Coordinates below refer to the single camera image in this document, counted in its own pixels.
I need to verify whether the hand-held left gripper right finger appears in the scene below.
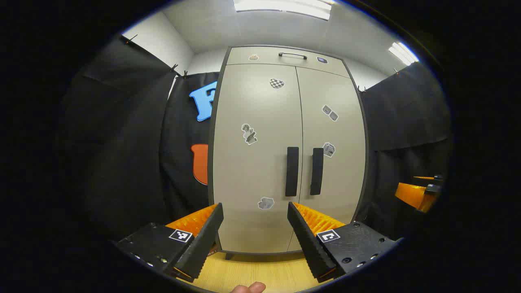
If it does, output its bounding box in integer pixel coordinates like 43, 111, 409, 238
287, 201, 401, 283

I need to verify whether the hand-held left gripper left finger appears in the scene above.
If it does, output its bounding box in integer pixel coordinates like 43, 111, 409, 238
115, 203, 224, 283

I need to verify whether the beige cabinet door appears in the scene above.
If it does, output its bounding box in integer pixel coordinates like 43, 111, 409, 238
212, 63, 304, 255
287, 67, 367, 253

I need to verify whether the black door handle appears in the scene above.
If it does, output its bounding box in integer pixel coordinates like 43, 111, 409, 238
310, 148, 324, 196
285, 146, 300, 197

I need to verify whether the beige double-door shoe cabinet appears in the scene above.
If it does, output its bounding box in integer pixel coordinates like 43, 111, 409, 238
208, 45, 369, 261

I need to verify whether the small ceiling light panel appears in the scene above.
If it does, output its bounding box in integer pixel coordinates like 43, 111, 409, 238
389, 41, 420, 66

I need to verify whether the black backdrop cloth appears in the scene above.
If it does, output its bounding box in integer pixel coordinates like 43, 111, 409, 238
61, 35, 452, 253

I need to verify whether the large ceiling light panel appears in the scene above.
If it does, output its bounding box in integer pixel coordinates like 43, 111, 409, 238
234, 0, 338, 21

